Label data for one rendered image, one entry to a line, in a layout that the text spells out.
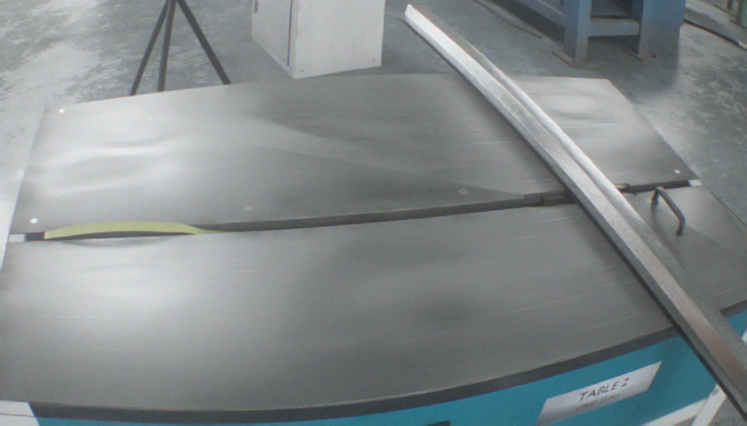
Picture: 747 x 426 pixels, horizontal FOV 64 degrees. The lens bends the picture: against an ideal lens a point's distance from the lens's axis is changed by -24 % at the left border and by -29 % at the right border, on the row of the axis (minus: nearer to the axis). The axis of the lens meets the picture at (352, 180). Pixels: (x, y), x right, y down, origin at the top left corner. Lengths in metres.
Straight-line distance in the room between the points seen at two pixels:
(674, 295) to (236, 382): 0.43
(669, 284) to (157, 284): 0.50
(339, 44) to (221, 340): 2.24
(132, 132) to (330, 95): 0.27
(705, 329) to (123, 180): 0.66
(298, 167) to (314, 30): 1.91
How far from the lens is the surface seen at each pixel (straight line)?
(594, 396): 0.73
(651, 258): 0.76
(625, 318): 0.71
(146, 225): 0.75
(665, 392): 0.84
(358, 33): 2.82
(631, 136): 1.05
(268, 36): 2.98
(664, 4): 4.13
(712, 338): 0.70
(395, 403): 0.60
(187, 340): 0.63
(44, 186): 0.86
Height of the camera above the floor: 1.17
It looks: 32 degrees down
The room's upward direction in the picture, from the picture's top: 4 degrees clockwise
